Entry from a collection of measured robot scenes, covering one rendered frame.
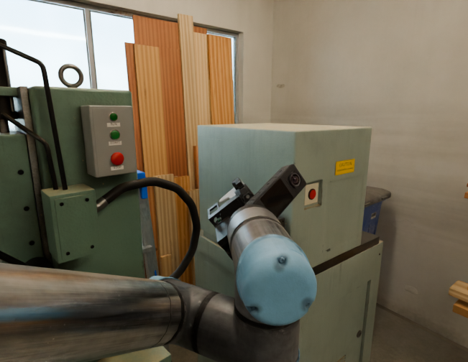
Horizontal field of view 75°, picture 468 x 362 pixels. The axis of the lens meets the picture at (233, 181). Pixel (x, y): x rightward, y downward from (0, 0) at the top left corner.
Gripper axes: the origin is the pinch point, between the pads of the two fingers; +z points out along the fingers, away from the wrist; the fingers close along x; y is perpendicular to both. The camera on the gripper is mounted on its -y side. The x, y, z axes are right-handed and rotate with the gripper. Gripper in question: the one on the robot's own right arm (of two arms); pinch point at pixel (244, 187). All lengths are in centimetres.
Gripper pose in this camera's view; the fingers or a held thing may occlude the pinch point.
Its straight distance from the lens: 62.3
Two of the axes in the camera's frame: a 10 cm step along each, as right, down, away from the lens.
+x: 6.0, 7.6, 2.4
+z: -1.1, -2.2, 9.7
